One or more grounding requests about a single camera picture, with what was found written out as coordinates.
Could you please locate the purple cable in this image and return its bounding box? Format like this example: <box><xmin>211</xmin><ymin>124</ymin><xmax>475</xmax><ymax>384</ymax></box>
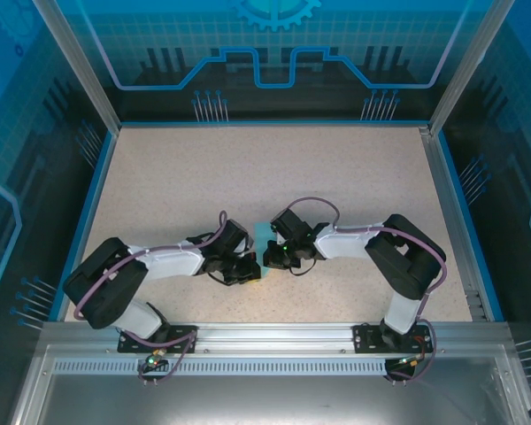
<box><xmin>73</xmin><ymin>209</ymin><xmax>229</xmax><ymax>385</ymax></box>
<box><xmin>285</xmin><ymin>196</ymin><xmax>448</xmax><ymax>386</ymax></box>

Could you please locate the thin black cable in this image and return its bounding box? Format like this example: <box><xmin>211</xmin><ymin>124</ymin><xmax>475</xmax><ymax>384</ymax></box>
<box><xmin>289</xmin><ymin>259</ymin><xmax>319</xmax><ymax>279</ymax></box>
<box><xmin>206</xmin><ymin>272</ymin><xmax>236</xmax><ymax>289</ymax></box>

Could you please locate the aluminium mounting beam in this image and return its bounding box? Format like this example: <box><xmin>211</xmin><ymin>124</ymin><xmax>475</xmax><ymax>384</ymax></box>
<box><xmin>42</xmin><ymin>321</ymin><xmax>512</xmax><ymax>355</ymax></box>

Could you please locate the grey metal tray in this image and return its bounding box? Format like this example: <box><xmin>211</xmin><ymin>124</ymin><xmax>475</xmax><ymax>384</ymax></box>
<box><xmin>6</xmin><ymin>344</ymin><xmax>531</xmax><ymax>425</ymax></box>

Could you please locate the blue edge strip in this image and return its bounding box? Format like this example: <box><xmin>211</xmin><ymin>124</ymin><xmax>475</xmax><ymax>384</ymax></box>
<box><xmin>437</xmin><ymin>131</ymin><xmax>504</xmax><ymax>321</ymax></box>
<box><xmin>55</xmin><ymin>130</ymin><xmax>119</xmax><ymax>322</ymax></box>

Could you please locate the teal paper sheet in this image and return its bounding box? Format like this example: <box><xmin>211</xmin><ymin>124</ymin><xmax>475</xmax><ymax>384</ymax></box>
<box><xmin>251</xmin><ymin>220</ymin><xmax>276</xmax><ymax>280</ymax></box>

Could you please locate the cable connector with green light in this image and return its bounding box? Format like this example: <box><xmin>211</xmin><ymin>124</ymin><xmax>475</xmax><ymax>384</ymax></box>
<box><xmin>389</xmin><ymin>353</ymin><xmax>427</xmax><ymax>372</ymax></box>
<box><xmin>142</xmin><ymin>349</ymin><xmax>167</xmax><ymax>372</ymax></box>

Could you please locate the slotted metal strip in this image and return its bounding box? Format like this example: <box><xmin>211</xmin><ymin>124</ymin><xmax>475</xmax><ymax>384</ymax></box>
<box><xmin>52</xmin><ymin>359</ymin><xmax>428</xmax><ymax>374</ymax></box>

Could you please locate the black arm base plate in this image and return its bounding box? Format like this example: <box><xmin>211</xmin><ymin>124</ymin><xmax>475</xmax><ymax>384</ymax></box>
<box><xmin>352</xmin><ymin>323</ymin><xmax>430</xmax><ymax>354</ymax></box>
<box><xmin>118</xmin><ymin>325</ymin><xmax>199</xmax><ymax>354</ymax></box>

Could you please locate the aluminium frame post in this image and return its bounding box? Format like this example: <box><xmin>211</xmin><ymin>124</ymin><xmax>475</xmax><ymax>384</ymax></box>
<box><xmin>427</xmin><ymin>0</ymin><xmax>517</xmax><ymax>135</ymax></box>
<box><xmin>30</xmin><ymin>0</ymin><xmax>123</xmax><ymax>134</ymax></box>

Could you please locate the aluminium side rail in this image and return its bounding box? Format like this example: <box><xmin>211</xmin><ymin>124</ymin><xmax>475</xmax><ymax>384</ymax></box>
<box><xmin>418</xmin><ymin>126</ymin><xmax>490</xmax><ymax>322</ymax></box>

